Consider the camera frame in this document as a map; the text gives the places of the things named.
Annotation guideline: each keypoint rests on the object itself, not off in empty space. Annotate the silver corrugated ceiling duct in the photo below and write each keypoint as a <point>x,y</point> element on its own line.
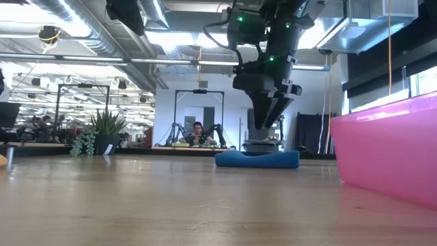
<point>61,10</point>

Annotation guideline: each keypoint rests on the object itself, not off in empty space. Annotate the grey equipment cart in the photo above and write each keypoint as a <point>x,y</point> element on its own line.
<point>259,143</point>

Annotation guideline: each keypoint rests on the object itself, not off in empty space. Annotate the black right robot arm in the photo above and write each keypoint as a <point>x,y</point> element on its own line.
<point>307,10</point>

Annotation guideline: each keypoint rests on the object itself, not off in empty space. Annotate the pink plastic basket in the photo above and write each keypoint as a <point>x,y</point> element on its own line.
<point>389,150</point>

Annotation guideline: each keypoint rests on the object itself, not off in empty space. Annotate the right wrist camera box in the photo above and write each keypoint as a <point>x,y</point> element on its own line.
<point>246,29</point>

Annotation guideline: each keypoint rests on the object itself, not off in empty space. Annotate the distant black gantry frame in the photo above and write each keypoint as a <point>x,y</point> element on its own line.
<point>199,91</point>
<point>83,85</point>

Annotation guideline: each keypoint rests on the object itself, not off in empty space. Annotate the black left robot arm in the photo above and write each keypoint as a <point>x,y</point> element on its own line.
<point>126,13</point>

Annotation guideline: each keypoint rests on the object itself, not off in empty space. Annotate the blue microfiber towel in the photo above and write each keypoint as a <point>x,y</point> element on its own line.
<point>256,160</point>

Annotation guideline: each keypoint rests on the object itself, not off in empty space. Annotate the black curtain panel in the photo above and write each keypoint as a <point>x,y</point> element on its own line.
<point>310,133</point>

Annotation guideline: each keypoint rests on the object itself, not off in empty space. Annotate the silver rectangular air duct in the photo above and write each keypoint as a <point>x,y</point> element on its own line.
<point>358,37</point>

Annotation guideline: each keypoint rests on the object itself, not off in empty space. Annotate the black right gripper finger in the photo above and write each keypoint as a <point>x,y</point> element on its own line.
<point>262,112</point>
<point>280,109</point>

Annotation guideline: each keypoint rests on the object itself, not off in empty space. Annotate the person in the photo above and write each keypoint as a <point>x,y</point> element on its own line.
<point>44,124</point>
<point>198,130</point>

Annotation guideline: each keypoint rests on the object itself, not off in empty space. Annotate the green artificial potted plant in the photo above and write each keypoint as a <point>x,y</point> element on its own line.
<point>106,143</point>

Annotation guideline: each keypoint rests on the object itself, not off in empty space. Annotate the silver metal post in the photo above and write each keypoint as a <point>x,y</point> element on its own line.
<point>10,159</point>

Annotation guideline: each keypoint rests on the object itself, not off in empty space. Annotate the black aluminium table frame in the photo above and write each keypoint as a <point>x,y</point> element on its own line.
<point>136,151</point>

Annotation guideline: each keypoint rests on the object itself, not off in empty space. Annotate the dark background monitor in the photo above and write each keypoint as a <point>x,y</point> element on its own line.
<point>8,114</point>

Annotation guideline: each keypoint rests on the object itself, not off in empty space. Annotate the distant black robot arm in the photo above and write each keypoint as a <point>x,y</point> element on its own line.
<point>216,131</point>
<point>177,131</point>

